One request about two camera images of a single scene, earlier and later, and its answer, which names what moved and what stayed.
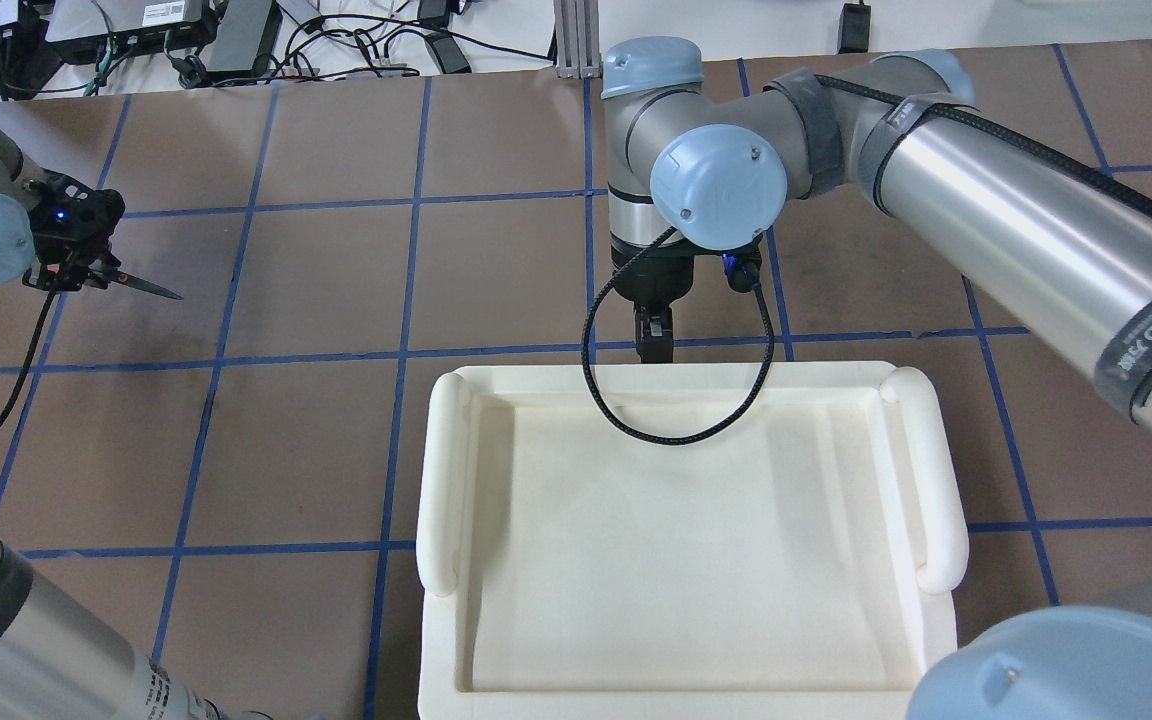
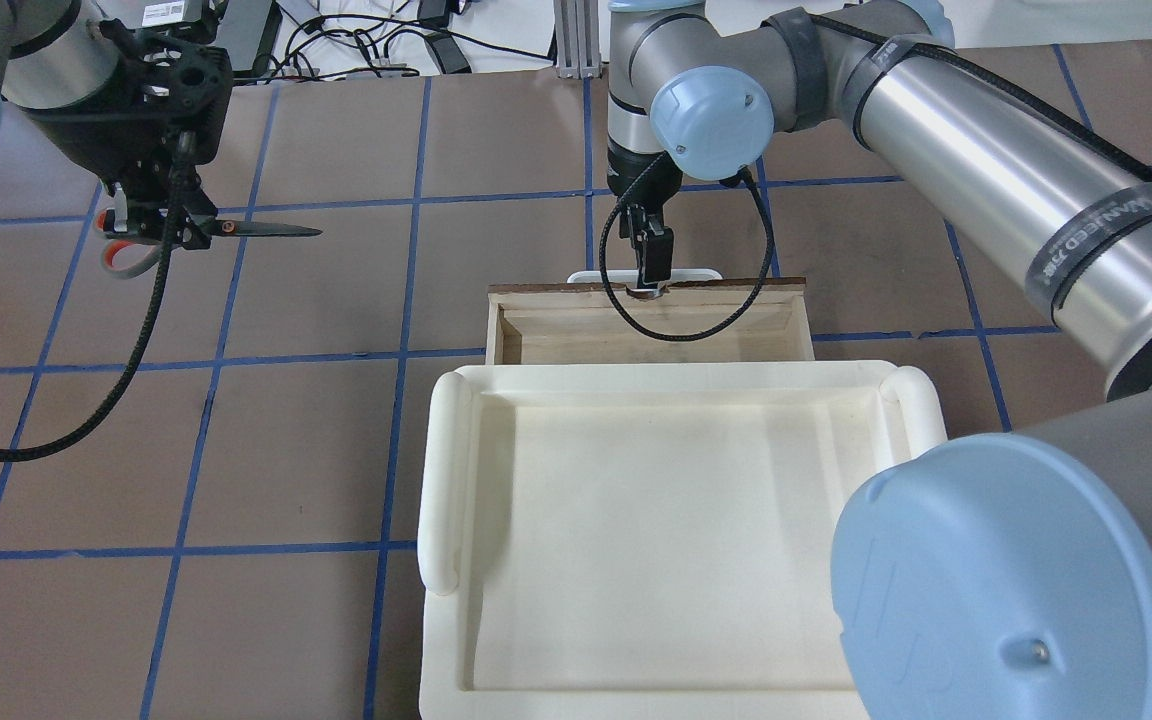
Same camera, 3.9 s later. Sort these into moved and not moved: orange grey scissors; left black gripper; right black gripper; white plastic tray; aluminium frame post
Moved: orange grey scissors; right black gripper; left black gripper
Not moved: aluminium frame post; white plastic tray
